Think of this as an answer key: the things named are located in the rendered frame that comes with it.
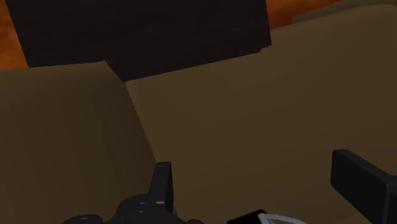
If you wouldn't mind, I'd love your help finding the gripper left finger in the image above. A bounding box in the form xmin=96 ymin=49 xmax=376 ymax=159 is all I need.
xmin=61 ymin=160 xmax=205 ymax=224

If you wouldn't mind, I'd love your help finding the dark robot stand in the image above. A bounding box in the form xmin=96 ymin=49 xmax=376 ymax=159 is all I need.
xmin=5 ymin=0 xmax=273 ymax=83

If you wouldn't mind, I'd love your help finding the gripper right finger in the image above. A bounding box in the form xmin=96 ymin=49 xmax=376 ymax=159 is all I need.
xmin=330 ymin=148 xmax=397 ymax=224

